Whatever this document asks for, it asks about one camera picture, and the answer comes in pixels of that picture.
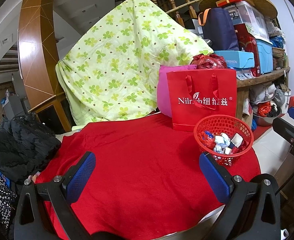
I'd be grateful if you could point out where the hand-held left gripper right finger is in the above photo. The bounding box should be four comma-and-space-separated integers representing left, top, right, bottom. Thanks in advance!
199, 152, 281, 240

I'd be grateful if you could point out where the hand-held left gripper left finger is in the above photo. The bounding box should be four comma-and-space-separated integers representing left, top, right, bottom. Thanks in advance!
14, 151, 97, 240

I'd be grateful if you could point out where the red mesh basket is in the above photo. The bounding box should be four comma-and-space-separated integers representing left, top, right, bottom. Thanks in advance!
193, 115, 254, 167

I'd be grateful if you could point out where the white paper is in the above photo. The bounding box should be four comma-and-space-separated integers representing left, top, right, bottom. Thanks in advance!
213, 133, 231, 153

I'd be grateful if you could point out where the blue plastic wrapper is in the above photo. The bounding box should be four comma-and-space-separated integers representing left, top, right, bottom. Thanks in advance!
201, 130, 215, 143

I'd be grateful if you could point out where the steel basin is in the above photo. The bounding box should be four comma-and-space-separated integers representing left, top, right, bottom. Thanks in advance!
253, 112, 281, 127

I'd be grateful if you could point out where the grey bag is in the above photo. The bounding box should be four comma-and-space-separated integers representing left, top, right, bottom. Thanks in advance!
250, 84, 278, 104

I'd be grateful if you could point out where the cream bed sheet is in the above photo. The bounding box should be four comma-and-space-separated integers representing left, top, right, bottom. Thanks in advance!
55, 127, 83, 139

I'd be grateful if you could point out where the wooden shelf table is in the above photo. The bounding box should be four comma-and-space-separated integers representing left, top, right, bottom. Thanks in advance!
236, 66, 291, 120

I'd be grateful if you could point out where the red blanket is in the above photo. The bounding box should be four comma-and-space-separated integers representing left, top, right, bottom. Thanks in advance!
34, 112, 261, 240

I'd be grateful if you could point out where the wicker basket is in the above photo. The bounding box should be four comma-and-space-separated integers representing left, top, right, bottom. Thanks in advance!
272, 47, 286, 58

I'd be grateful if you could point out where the blue plastic bin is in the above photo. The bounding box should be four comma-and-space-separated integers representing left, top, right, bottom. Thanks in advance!
255, 36, 274, 75

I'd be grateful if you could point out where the black jacket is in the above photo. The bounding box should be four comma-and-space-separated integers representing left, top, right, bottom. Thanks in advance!
0, 115, 62, 183

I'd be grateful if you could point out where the wooden glass-door cabinet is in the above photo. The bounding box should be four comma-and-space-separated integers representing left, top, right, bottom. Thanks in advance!
30, 92, 73, 134

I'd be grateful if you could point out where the light blue cardboard box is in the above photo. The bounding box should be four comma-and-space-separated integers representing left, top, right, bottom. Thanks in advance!
213, 50, 256, 69

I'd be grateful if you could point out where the red gift box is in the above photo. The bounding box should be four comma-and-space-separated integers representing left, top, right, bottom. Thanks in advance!
233, 23, 261, 77

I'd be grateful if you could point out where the red paper gift bag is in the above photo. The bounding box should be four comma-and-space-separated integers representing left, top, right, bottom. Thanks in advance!
166, 69, 237, 132

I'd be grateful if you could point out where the pink paper bag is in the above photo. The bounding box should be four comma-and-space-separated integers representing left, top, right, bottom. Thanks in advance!
157, 64, 197, 118

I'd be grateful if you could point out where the grey cabinet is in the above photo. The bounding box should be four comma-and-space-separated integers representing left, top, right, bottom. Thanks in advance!
0, 94, 29, 120

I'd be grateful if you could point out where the crumpled red plastic bag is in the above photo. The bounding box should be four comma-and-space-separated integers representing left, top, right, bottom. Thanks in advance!
191, 53, 227, 70

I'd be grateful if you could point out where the clear plastic storage box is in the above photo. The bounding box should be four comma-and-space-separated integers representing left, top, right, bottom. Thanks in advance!
223, 0, 270, 40

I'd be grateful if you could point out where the green clover print quilt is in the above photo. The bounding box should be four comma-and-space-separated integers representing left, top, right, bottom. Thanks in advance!
56, 0, 214, 126

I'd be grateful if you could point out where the round bamboo tray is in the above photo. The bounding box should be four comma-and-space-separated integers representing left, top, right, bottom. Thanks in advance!
198, 0, 278, 18

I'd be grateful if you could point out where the red flat box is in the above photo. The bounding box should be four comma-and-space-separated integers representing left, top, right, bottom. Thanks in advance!
216, 0, 250, 7

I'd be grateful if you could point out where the navy bag with orange strap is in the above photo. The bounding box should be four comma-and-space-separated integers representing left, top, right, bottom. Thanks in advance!
198, 7, 240, 52

